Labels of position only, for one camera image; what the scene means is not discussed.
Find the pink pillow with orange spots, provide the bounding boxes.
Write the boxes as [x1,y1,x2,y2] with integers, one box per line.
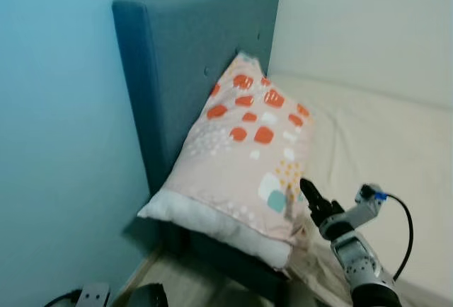
[138,52,316,271]

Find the mattress with beige sheet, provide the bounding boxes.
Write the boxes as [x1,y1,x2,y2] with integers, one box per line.
[268,74,453,307]

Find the dark teal bed base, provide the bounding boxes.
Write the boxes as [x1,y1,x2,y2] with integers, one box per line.
[159,222,291,306]

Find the teal upholstered headboard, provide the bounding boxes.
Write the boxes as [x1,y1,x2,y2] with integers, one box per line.
[112,0,282,195]

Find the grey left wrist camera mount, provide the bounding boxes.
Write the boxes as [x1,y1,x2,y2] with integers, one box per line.
[74,284,110,307]

